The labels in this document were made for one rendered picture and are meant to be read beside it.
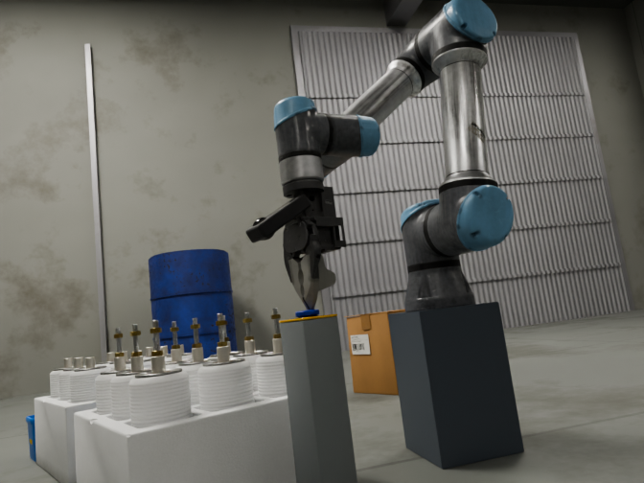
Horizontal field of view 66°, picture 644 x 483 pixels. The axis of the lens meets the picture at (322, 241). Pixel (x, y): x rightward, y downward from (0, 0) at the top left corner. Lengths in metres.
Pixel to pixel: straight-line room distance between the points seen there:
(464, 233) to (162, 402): 0.60
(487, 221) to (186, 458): 0.66
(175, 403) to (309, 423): 0.22
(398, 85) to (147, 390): 0.80
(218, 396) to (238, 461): 0.11
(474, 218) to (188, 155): 3.63
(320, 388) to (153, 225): 3.56
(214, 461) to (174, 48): 4.23
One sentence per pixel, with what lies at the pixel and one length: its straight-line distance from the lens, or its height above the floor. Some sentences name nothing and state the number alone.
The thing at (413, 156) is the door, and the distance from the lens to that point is 4.77.
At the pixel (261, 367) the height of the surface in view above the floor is 0.23.
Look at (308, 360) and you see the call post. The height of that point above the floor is 0.25.
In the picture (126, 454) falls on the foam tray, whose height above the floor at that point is 0.15.
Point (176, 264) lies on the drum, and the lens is 3.47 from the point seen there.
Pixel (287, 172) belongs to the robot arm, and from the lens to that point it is 0.85.
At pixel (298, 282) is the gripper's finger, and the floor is 0.37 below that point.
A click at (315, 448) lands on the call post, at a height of 0.12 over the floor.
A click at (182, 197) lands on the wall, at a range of 4.30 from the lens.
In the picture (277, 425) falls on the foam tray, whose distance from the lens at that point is 0.91.
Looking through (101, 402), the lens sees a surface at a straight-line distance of 1.10.
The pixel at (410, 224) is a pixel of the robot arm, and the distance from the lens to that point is 1.10.
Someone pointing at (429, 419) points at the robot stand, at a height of 0.09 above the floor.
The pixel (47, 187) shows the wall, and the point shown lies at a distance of 4.47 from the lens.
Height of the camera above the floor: 0.31
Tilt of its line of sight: 8 degrees up
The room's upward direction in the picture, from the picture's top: 7 degrees counter-clockwise
